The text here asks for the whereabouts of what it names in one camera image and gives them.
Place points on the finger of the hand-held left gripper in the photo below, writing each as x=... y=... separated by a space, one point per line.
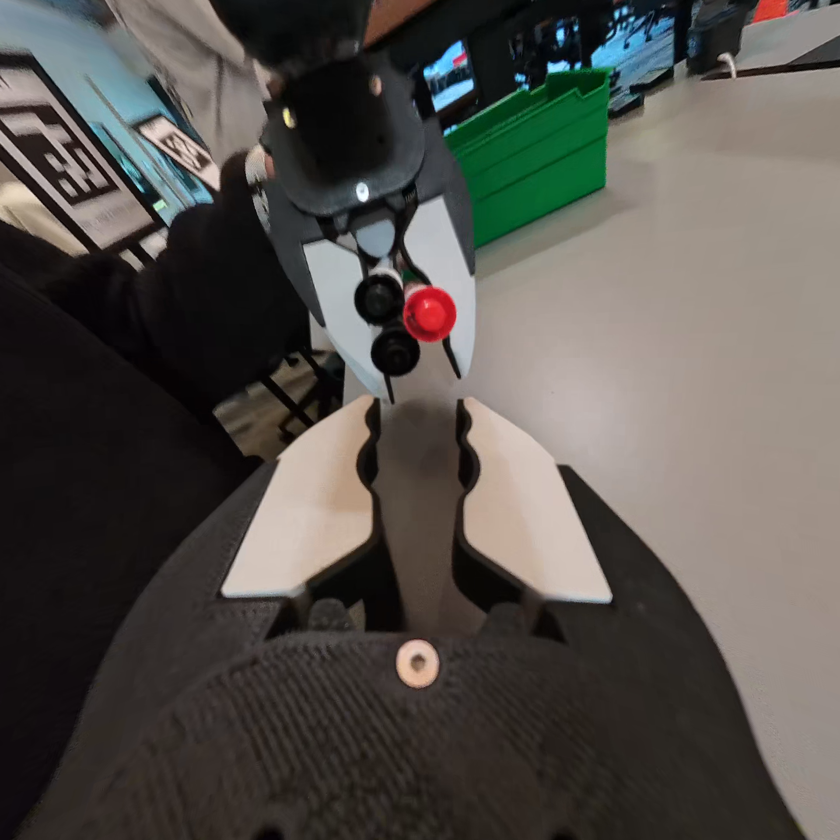
x=453 y=262
x=331 y=282

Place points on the green plastic bin stack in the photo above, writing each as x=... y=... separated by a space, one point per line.
x=538 y=164

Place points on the computer monitor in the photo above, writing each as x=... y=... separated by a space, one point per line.
x=453 y=75

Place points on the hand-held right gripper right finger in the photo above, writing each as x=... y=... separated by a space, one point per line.
x=525 y=518

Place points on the person's left forearm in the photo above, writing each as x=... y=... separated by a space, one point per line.
x=197 y=295

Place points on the black dry erase marker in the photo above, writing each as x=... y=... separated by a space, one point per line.
x=396 y=351
x=379 y=298

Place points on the small black-white tag card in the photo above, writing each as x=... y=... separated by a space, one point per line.
x=180 y=148

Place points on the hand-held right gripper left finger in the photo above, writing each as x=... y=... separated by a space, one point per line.
x=308 y=518

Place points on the red dry erase marker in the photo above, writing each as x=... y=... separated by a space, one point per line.
x=430 y=313

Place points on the framed black-white tag sign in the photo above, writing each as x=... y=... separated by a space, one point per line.
x=59 y=151

